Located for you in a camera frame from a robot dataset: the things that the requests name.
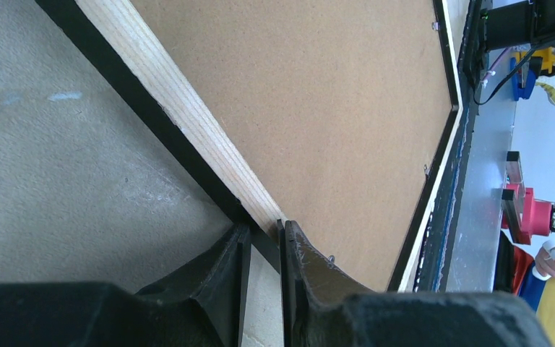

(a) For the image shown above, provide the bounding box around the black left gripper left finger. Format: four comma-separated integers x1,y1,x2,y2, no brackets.
0,224,251,346

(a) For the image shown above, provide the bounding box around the brown frame backing board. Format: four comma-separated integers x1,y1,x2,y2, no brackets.
134,1,451,291

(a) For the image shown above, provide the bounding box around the black wooden picture frame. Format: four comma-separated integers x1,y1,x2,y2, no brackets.
40,1,462,291

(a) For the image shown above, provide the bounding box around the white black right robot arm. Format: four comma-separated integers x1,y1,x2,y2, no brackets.
463,1,555,52

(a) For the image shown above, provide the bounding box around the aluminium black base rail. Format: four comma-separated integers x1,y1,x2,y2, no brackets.
413,0,520,293

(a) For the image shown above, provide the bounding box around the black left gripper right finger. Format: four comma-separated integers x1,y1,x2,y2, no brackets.
277,220,550,346

